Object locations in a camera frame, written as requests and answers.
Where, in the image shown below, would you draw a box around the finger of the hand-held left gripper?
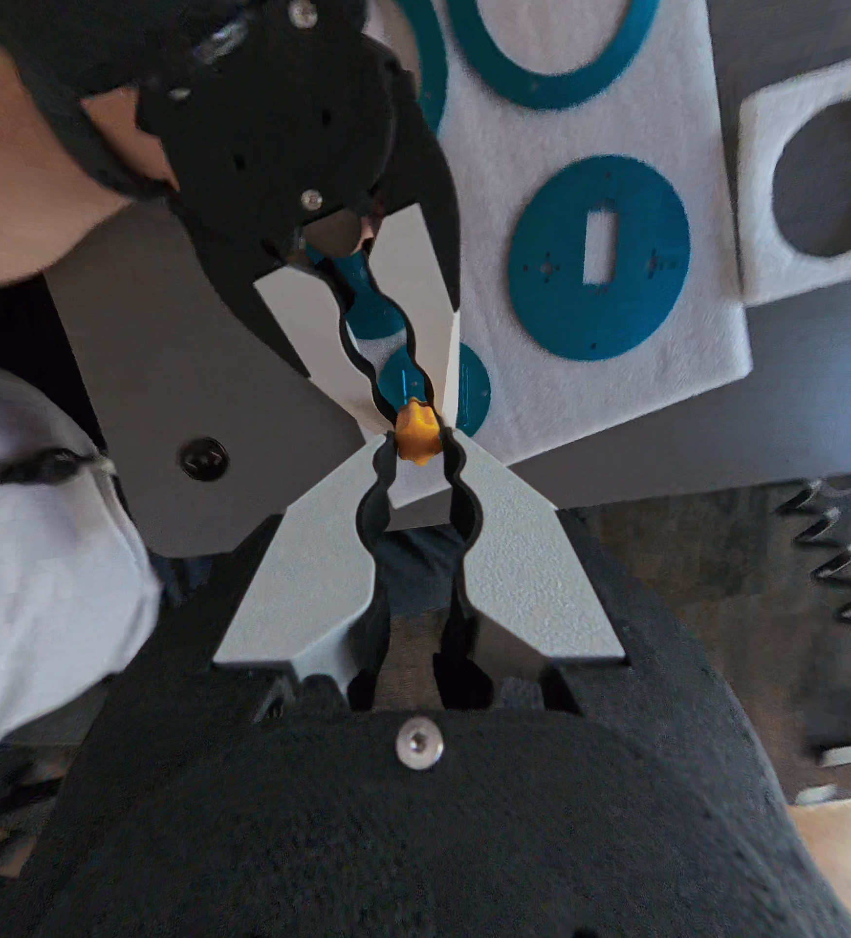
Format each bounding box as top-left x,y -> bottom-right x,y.
363,204 -> 463,433
253,264 -> 400,433

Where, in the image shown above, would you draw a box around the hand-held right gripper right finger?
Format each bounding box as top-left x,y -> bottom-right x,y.
433,428 -> 628,710

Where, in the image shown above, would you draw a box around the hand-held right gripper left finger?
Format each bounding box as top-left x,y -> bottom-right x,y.
213,432 -> 397,710

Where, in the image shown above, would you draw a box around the blue perforated mounting disc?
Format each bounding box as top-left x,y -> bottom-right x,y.
379,343 -> 492,438

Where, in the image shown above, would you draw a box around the yellow handled screwdriver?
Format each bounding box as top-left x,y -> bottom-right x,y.
394,398 -> 443,466

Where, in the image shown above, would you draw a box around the person's left forearm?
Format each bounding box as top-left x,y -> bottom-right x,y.
0,44 -> 129,294

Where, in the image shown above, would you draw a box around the black round desk grommet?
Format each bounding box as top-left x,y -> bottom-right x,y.
178,437 -> 230,482

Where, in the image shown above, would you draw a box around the person's left hand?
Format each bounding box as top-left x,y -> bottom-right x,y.
84,86 -> 180,188

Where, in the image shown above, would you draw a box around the small blue metal disc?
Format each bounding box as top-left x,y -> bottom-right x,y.
306,245 -> 408,341

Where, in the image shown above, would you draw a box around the dark pants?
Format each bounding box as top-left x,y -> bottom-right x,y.
145,524 -> 470,624

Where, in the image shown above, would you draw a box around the blue disc with rectangular cutout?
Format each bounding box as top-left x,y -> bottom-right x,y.
508,155 -> 692,362

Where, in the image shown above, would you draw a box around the white foam sheet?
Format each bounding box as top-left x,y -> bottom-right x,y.
341,0 -> 754,510

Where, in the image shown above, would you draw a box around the black wristband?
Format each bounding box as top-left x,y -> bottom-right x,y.
25,44 -> 177,202

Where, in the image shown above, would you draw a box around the blue metal ring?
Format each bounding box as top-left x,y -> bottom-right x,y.
396,0 -> 448,133
446,0 -> 661,111

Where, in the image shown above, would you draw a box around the thick black coiled cable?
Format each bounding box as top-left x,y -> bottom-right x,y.
777,476 -> 851,668

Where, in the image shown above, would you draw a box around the white foam frame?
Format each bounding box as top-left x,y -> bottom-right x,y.
737,51 -> 851,305

